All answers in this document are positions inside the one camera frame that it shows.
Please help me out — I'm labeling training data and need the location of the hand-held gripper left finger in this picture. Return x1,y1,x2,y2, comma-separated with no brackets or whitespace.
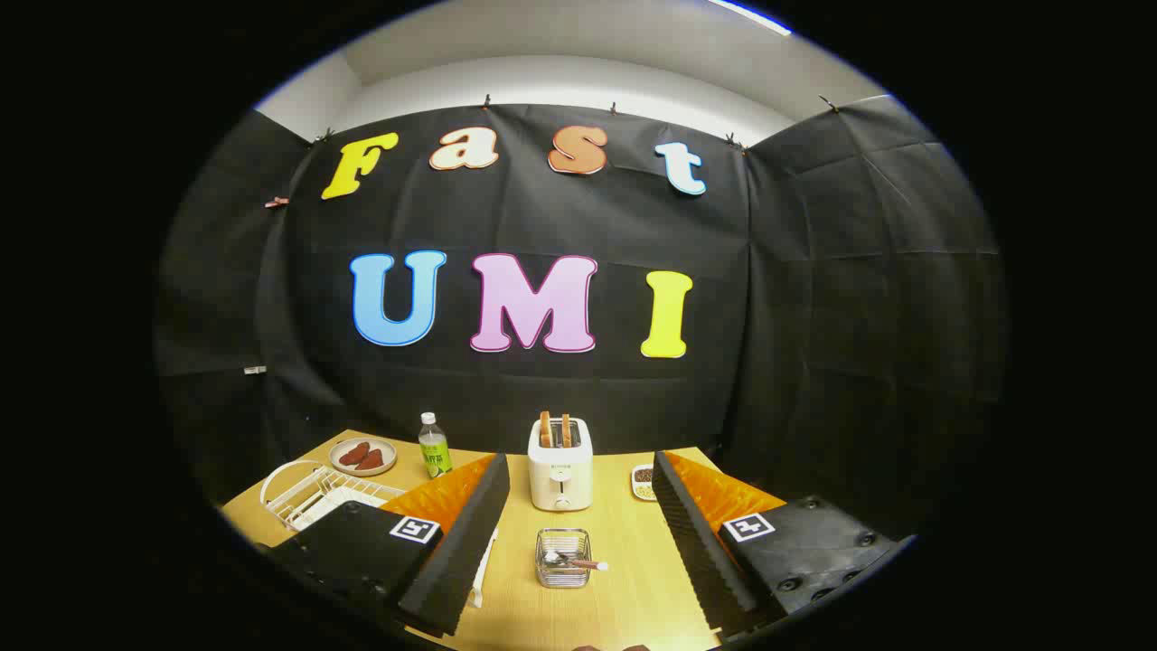
256,452,512,638

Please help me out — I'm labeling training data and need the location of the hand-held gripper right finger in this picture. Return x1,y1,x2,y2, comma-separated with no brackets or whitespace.
651,449,916,643

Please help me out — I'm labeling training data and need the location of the metal wire basket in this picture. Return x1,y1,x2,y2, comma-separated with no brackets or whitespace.
535,528,593,590

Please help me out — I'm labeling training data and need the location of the white wire dish rack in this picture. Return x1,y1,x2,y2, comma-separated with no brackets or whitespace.
260,459,408,532

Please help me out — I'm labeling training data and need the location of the small plate with meat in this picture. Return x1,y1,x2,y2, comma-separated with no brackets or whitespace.
329,438,398,477

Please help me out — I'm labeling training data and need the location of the green label drink bottle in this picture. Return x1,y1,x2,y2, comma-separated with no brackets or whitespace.
419,412,454,479

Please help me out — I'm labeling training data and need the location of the white toaster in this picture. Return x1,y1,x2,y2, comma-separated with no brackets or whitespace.
528,417,595,513

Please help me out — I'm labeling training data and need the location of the black backdrop cloth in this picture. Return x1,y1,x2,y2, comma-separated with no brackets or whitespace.
154,93,1009,543

